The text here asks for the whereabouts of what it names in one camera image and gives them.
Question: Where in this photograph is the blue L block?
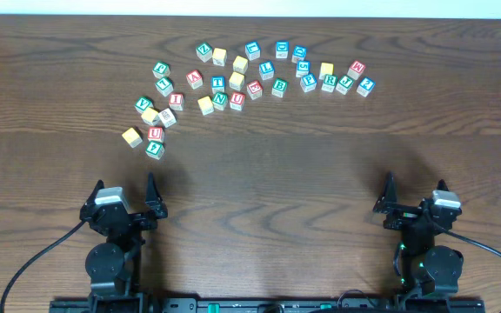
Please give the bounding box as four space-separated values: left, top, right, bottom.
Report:
258 61 275 80

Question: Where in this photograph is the yellow block beside V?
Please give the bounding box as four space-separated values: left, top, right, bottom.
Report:
141 107 160 126

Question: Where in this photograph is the blue 2 block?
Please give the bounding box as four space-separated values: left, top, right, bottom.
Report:
357 77 376 97

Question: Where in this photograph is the red U block upper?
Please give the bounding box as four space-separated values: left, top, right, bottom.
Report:
230 92 245 111

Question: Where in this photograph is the yellow C block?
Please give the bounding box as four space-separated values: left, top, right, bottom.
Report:
233 56 249 74

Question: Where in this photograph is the yellow K block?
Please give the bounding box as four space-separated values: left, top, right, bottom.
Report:
318 63 334 80

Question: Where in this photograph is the green 4 block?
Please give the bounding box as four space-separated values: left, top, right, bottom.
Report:
145 141 164 160

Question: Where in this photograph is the blue 5 block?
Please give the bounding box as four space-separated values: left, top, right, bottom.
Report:
296 60 311 77

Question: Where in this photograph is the red u block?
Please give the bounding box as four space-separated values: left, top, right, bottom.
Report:
230 92 245 111
147 127 164 143

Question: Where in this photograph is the yellow S block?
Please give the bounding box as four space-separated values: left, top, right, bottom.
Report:
229 71 245 91

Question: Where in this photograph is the green J block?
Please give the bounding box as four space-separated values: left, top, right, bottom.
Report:
335 75 355 95

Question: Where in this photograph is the green N block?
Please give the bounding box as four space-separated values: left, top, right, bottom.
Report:
212 92 228 110

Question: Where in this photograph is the red U block lower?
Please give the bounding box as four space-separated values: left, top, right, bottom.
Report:
147 127 164 143

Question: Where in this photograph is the yellow block top row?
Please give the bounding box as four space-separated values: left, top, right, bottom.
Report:
212 48 227 67

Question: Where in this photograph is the yellow block far left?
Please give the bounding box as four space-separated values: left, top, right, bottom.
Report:
122 128 143 148

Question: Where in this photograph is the blue T block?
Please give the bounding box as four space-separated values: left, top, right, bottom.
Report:
210 76 225 94

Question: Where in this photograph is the green V block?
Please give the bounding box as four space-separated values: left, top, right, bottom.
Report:
134 97 154 114

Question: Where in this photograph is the green R block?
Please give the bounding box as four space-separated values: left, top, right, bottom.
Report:
321 74 337 93

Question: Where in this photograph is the red I block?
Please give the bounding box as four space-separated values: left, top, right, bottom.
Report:
169 92 184 111

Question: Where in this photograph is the green B block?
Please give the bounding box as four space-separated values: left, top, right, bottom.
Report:
271 78 288 98

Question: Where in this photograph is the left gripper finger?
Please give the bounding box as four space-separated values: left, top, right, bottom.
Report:
85 180 104 204
145 172 164 205

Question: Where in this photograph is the green Z block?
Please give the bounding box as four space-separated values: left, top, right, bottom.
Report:
196 42 213 63

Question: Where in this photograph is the left black cable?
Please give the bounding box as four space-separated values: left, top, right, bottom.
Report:
0 219 87 313

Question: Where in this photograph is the blue P block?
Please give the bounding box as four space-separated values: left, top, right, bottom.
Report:
300 73 317 93

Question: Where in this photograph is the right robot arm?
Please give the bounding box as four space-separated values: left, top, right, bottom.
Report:
373 173 464 311

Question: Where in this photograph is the red E block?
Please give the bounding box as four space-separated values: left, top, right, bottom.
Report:
247 80 264 100

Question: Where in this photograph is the red M block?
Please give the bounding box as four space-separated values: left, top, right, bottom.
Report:
347 60 366 80

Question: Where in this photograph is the yellow O block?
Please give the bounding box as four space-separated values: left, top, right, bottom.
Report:
197 96 215 116

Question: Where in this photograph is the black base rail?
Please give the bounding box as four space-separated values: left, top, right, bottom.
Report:
49 296 486 313

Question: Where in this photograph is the red A block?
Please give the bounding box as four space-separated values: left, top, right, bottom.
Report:
186 70 204 90

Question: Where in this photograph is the plain wooden picture block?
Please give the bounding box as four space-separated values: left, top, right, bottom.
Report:
158 108 177 128

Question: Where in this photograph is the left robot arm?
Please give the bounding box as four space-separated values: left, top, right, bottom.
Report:
80 173 168 313

